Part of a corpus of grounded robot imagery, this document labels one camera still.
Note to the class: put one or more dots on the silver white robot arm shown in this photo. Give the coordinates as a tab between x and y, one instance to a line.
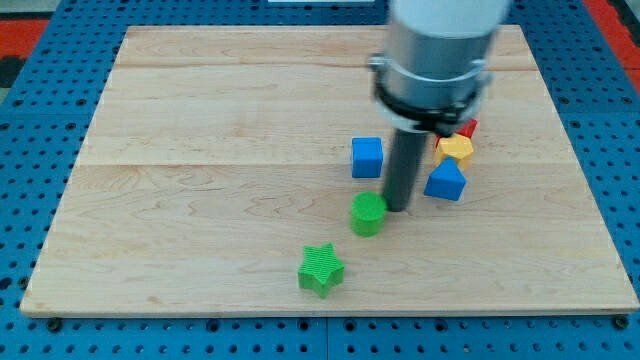
431	76

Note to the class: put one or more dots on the blue triangle block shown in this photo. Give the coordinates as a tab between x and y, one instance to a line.
446	181

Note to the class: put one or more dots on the blue cube block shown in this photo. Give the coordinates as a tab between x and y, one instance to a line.
367	157

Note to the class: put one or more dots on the green cylinder block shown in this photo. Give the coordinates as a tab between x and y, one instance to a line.
368	210

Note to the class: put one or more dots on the green star block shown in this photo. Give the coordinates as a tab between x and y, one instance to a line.
320	270

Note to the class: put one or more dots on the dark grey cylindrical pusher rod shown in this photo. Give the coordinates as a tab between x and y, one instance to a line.
405	159

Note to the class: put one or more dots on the light wooden board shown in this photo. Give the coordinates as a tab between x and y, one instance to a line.
217	153

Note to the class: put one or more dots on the yellow hexagon block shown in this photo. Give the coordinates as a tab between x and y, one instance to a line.
457	147

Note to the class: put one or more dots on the red block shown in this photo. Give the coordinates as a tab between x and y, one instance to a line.
468	129

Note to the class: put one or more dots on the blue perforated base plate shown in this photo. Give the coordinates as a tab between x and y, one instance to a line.
46	114

